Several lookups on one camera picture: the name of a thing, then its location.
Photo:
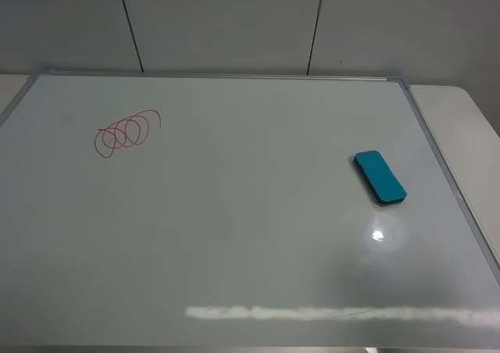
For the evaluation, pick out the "white aluminium-framed whiteboard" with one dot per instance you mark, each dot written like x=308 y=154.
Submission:
x=241 y=221

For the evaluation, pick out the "teal whiteboard eraser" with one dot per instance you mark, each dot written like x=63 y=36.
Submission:
x=383 y=184

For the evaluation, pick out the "red marker scribble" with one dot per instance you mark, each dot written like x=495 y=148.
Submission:
x=130 y=131

